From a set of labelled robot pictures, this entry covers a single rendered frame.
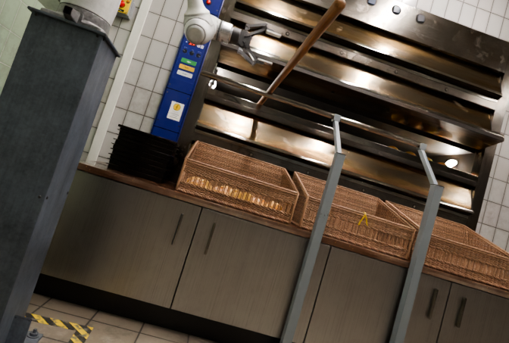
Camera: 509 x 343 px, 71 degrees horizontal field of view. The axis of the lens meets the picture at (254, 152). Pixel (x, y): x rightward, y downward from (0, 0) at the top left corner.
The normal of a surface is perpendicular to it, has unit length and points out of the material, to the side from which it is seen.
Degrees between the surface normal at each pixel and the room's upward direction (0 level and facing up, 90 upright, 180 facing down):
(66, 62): 90
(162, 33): 90
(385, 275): 90
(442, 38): 90
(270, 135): 70
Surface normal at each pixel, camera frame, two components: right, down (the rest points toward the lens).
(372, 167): 0.20, -0.38
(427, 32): 0.11, -0.05
